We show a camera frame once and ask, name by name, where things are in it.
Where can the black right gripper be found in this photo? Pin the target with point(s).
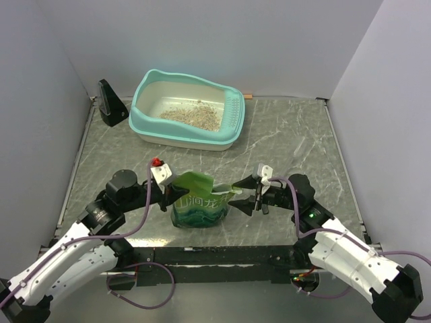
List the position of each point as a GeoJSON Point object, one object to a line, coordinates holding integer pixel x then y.
{"type": "Point", "coordinates": [246, 205]}

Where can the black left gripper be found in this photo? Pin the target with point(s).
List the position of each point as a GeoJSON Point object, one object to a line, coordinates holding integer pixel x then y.
{"type": "Point", "coordinates": [170, 196]}

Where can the green litter bag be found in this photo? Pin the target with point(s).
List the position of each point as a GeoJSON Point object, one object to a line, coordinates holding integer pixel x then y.
{"type": "Point", "coordinates": [205, 205]}

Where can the black bag clip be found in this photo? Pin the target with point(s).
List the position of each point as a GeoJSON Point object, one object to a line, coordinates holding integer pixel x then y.
{"type": "Point", "coordinates": [265, 209]}

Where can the clear plastic scoop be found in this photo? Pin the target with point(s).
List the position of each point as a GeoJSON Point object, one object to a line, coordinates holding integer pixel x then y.
{"type": "Point", "coordinates": [300, 147]}

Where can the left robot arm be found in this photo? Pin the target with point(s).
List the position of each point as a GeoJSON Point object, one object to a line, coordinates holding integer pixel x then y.
{"type": "Point", "coordinates": [89, 247]}

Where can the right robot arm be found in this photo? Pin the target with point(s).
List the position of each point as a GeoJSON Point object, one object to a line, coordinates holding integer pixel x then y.
{"type": "Point", "coordinates": [393, 291]}

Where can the teal and white litter box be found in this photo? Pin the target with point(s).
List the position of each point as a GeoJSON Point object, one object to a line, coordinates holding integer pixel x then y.
{"type": "Point", "coordinates": [158, 90]}

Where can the pile of beige litter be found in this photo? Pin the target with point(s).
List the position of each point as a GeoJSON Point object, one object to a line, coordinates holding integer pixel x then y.
{"type": "Point", "coordinates": [197, 114]}

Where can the black triangular stand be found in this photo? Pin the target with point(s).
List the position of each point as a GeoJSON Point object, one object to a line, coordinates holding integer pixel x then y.
{"type": "Point", "coordinates": [112, 109]}

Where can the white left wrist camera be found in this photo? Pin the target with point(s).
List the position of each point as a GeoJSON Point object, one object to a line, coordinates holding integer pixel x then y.
{"type": "Point", "coordinates": [161, 172]}

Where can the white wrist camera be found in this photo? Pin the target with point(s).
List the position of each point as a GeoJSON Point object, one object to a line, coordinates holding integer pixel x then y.
{"type": "Point", "coordinates": [161, 172]}
{"type": "Point", "coordinates": [262, 173]}

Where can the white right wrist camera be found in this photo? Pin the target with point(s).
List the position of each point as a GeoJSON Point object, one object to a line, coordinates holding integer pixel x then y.
{"type": "Point", "coordinates": [262, 173]}

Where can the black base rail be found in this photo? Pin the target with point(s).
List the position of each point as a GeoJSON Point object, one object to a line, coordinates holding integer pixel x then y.
{"type": "Point", "coordinates": [214, 264]}

